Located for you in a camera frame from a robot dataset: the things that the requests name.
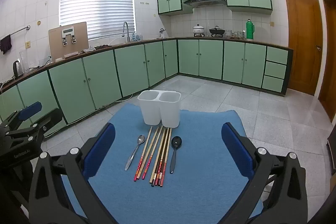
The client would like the black wok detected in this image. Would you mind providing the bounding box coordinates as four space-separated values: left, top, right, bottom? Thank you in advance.
209 26 226 36

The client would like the brown chopstick red end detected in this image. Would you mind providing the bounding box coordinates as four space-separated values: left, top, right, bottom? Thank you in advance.
155 127 168 186
159 127 171 186

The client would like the dark brown chopstick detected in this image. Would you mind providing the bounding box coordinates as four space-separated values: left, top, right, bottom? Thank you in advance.
157 127 169 186
153 127 166 186

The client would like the black furniture piece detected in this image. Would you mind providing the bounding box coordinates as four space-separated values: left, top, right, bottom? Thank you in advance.
326 124 336 153

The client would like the silver pot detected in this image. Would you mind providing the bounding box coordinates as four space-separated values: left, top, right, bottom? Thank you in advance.
193 24 205 37

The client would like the black electric kettle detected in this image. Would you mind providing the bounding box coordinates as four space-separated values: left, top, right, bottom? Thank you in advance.
13 60 24 78

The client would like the white window blind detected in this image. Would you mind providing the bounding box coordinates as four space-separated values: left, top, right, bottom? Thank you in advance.
60 0 137 40

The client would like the white device on board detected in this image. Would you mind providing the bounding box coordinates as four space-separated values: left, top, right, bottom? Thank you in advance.
60 25 77 46

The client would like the metal towel bar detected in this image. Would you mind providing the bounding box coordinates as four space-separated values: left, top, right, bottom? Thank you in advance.
0 25 30 41

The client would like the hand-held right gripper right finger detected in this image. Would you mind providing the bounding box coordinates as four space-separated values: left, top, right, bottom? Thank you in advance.
221 122 308 224

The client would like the clear plastic pitcher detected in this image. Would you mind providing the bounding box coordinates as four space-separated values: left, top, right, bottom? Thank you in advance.
19 50 30 74

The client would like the wooden door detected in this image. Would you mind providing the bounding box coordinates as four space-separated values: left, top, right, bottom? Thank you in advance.
283 0 323 96
318 0 336 122

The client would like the black plastic spoon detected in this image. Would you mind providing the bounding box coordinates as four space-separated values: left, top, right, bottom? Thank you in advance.
169 136 182 174

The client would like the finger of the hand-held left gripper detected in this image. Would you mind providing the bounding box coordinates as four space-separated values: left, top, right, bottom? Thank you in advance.
8 108 63 146
0 101 42 132

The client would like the chrome sink faucet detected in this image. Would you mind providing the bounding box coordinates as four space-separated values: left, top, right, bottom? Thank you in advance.
122 21 131 43

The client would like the brown kitchen countertop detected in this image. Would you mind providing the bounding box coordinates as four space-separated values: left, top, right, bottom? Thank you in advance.
0 37 294 94

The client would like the white double utensil holder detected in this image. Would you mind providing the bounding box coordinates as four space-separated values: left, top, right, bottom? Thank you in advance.
138 90 182 128

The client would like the blue cloth mat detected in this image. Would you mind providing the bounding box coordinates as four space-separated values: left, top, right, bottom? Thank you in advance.
61 103 264 224

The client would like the green thermos flask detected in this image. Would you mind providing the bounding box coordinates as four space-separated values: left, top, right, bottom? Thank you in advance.
245 19 255 41

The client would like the light chopstick red patterned end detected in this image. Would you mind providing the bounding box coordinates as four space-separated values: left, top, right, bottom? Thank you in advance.
134 126 153 182
142 126 160 180

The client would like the light chopstick brown end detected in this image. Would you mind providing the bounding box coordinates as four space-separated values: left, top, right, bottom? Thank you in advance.
149 126 164 185
161 127 173 187

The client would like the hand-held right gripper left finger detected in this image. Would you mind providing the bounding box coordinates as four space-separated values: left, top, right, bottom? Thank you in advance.
28 123 117 224

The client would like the green drawer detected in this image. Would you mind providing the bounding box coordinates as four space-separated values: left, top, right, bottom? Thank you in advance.
262 75 284 92
266 46 288 64
265 62 286 79

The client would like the row of green base cabinets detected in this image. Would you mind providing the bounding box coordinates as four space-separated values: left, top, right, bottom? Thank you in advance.
0 39 293 135

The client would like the black range hood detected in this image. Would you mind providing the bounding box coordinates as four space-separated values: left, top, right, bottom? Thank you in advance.
183 0 227 7

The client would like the dark hanging cloth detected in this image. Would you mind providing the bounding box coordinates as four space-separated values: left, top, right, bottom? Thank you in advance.
0 34 12 55

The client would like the silver metal spoon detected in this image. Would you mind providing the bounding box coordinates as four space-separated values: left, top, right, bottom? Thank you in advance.
124 135 146 171

